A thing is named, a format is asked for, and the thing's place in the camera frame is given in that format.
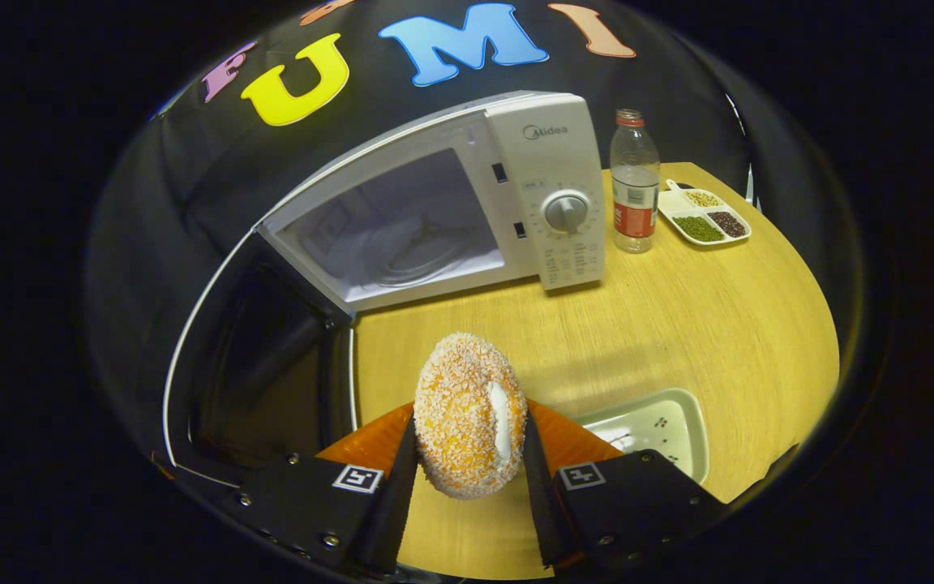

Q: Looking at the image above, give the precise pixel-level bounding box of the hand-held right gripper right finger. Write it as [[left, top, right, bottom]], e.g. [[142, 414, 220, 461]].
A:
[[522, 399, 729, 569]]

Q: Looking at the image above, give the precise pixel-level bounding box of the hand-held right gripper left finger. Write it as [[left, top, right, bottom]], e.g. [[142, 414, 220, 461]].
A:
[[224, 403, 419, 575]]

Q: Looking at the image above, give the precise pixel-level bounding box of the coconut-coated doughnut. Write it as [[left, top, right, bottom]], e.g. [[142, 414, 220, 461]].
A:
[[413, 333, 529, 500]]

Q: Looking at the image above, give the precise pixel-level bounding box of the white microwave oven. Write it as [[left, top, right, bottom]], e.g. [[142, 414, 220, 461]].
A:
[[161, 91, 607, 487]]

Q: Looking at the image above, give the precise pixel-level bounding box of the small cream tray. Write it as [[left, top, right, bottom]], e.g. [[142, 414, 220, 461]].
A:
[[576, 388, 709, 485]]

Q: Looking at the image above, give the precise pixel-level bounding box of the white divided plate of beans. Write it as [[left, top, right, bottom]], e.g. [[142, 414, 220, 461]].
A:
[[658, 179, 752, 247]]

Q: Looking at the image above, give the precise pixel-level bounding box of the clear bottle with red label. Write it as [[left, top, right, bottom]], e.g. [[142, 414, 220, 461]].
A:
[[610, 109, 662, 255]]

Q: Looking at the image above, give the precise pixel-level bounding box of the black backdrop cloth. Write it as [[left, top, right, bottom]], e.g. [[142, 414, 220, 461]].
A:
[[86, 0, 760, 455]]

